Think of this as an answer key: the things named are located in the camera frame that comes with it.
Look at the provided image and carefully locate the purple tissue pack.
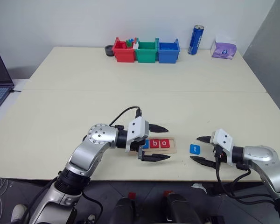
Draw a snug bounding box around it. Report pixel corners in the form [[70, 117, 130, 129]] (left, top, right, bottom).
[[210, 34, 238, 59]]

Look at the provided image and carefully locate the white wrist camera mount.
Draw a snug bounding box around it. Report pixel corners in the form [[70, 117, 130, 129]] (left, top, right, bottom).
[[125, 116, 151, 153], [211, 128, 234, 166]]

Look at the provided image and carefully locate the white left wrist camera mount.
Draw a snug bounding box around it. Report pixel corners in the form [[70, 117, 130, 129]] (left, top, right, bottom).
[[125, 116, 151, 153]]

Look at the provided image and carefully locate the blue letter tile t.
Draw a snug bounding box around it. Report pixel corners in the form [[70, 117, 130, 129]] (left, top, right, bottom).
[[189, 144, 201, 155]]

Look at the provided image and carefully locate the dark rounded shape red top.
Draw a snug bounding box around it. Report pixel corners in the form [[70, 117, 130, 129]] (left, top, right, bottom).
[[113, 192, 138, 224], [162, 190, 201, 224]]

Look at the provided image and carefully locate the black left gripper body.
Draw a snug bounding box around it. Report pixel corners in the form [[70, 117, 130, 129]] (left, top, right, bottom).
[[130, 137, 147, 161]]

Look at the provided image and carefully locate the wooden tile holder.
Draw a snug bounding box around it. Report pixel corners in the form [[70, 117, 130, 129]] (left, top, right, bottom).
[[128, 137, 178, 155]]

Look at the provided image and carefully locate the white side desk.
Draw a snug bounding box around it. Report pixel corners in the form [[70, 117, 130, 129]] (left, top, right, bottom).
[[0, 78, 31, 136]]

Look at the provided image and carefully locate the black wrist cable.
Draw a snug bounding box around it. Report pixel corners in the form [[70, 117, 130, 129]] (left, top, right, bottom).
[[214, 149, 277, 201], [108, 106, 143, 128]]

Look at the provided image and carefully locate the black robot torso cable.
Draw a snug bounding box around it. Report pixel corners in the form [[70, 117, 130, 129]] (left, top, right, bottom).
[[81, 191, 104, 224]]

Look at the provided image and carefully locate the red plastic bin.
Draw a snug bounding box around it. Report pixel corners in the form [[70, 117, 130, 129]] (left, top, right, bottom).
[[113, 36, 138, 63]]

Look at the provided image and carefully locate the white paper scrap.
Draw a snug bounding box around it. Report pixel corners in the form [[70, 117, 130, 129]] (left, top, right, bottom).
[[191, 183, 208, 194]]

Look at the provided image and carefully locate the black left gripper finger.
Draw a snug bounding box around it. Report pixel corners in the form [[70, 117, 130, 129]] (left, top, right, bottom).
[[141, 153, 171, 163], [149, 124, 169, 133]]

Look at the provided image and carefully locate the blue plastic bin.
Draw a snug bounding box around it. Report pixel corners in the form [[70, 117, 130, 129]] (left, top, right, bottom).
[[157, 38, 181, 64]]

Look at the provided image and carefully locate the green plastic bin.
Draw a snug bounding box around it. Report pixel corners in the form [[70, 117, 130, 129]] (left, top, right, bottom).
[[134, 38, 159, 63]]

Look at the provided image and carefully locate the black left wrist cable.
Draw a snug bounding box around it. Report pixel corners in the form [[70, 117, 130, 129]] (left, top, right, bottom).
[[108, 106, 143, 128]]

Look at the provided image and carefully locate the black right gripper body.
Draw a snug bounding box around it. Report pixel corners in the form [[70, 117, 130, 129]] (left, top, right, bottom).
[[213, 144, 226, 168]]

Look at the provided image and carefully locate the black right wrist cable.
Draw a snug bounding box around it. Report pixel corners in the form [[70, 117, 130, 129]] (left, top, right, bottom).
[[214, 149, 277, 201]]

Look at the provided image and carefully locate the blue drink can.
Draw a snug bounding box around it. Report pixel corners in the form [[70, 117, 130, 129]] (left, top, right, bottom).
[[188, 25, 205, 56]]

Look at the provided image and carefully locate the white shoe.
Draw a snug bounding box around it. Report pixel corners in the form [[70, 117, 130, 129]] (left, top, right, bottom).
[[11, 204, 28, 224]]

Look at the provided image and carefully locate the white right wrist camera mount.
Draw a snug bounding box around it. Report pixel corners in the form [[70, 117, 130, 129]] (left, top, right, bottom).
[[211, 128, 234, 166]]

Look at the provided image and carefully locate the black round holder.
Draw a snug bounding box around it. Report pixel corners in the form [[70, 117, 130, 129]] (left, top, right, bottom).
[[105, 44, 115, 57]]

